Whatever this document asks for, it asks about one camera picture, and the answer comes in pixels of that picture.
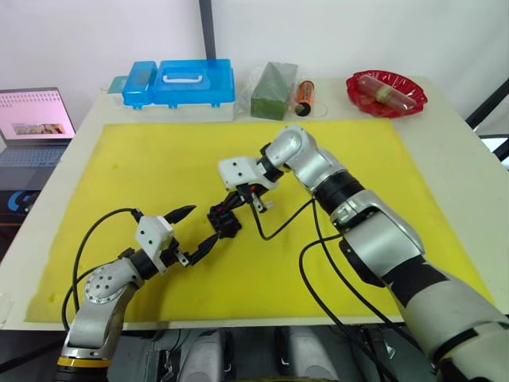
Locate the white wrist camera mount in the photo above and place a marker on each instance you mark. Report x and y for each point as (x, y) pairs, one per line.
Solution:
(238, 169)
(151, 235)

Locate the grey rounded shape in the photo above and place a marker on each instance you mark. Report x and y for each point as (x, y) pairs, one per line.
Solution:
(203, 354)
(306, 354)

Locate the black fuse box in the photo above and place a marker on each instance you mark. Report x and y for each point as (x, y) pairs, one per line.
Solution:
(226, 227)

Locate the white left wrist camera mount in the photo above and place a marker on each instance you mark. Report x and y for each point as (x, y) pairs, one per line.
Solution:
(151, 235)

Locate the black metal frame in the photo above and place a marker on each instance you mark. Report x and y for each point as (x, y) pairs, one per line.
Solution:
(487, 101)

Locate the large blue lidded storage box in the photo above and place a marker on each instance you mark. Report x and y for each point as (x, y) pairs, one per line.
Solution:
(193, 85)

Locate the green block in plastic wrap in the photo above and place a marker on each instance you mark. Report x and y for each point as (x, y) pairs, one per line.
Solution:
(272, 89)

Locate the small blue plastic box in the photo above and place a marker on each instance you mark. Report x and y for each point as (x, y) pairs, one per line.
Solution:
(137, 85)

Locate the yellow foam mat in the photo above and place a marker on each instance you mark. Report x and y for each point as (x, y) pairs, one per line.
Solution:
(159, 167)

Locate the black box with blue logo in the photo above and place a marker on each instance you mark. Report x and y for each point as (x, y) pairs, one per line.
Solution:
(18, 203)

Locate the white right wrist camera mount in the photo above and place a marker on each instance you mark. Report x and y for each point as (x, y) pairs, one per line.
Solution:
(238, 169)

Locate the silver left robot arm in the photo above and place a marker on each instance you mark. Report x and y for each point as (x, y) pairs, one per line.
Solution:
(99, 292)

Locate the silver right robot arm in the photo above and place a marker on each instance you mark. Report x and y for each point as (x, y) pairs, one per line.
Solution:
(378, 235)

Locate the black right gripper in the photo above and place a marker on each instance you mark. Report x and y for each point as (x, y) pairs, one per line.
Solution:
(249, 194)

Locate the red plastic plate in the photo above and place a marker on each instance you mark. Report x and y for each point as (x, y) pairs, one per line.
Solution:
(381, 105)

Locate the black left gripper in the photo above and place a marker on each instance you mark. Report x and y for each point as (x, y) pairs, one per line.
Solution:
(175, 256)

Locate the grey open laptop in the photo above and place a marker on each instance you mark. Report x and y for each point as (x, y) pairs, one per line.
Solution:
(32, 131)

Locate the clear plastic tube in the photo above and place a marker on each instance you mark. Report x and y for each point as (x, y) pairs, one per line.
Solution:
(387, 92)

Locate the orange cylindrical battery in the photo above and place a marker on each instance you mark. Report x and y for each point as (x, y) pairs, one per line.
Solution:
(305, 97)

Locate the black vertical pole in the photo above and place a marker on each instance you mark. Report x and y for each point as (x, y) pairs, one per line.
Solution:
(207, 28)

